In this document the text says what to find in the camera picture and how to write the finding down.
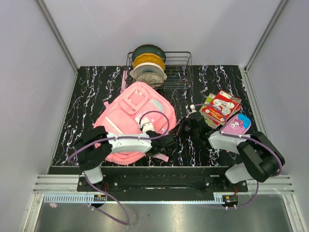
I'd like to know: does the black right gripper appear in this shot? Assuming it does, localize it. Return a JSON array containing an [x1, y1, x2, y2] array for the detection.
[[169, 117, 199, 139]]

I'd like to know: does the pink student backpack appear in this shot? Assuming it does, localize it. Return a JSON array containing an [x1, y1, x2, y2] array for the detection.
[[92, 70, 177, 166]]

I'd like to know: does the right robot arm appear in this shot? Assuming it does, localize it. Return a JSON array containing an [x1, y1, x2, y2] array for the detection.
[[170, 112, 285, 192]]

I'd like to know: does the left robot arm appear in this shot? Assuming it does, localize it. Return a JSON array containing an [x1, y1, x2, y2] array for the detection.
[[68, 123, 177, 191]]

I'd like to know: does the red middle book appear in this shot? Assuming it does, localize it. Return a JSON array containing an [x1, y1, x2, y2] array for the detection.
[[204, 105, 242, 128]]

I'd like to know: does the red top activity book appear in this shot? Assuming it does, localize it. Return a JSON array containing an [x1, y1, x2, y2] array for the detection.
[[204, 90, 241, 125]]

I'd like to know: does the green bottom book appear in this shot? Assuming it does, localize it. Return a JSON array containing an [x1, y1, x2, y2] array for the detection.
[[199, 93, 220, 129]]

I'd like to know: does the grey patterned plate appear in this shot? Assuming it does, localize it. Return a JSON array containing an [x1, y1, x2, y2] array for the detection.
[[135, 72, 164, 85]]

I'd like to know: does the pink purple pencil case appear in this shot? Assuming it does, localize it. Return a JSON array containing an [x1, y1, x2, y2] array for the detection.
[[221, 114, 252, 135]]

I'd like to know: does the yellow plate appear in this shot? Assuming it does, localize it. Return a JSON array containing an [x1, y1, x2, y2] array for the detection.
[[133, 53, 165, 70]]

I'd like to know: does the dark green plate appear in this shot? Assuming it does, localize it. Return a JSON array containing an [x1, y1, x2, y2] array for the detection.
[[132, 44, 166, 63]]

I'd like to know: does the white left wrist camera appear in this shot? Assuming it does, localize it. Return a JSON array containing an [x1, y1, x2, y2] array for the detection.
[[139, 121, 155, 133]]

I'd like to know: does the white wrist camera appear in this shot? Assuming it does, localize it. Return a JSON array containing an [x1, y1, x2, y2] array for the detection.
[[188, 104, 197, 114], [139, 121, 155, 133]]

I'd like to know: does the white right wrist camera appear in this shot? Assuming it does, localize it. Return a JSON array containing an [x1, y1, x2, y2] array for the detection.
[[188, 104, 197, 114]]

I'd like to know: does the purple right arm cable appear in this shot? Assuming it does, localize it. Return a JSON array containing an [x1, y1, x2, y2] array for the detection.
[[193, 103, 286, 209]]

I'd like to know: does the black wire dish rack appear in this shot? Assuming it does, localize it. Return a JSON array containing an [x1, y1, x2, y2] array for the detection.
[[122, 51, 193, 89]]

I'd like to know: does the aluminium front rail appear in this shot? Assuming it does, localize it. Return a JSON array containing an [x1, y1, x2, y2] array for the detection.
[[33, 175, 295, 204]]

